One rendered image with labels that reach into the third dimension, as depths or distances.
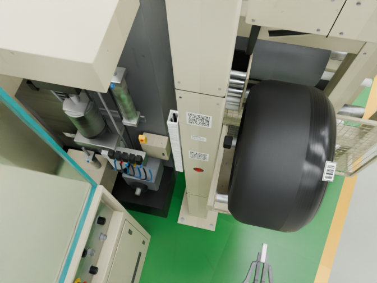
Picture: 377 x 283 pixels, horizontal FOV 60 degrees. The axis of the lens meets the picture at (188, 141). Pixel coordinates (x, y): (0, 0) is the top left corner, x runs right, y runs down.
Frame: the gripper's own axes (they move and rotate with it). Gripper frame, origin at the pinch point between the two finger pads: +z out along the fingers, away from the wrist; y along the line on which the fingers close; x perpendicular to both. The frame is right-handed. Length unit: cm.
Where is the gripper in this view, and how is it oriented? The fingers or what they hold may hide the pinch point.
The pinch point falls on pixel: (263, 252)
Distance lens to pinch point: 137.8
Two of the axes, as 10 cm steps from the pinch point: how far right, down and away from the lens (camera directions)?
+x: 0.6, 2.8, 9.6
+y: -9.8, -1.9, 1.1
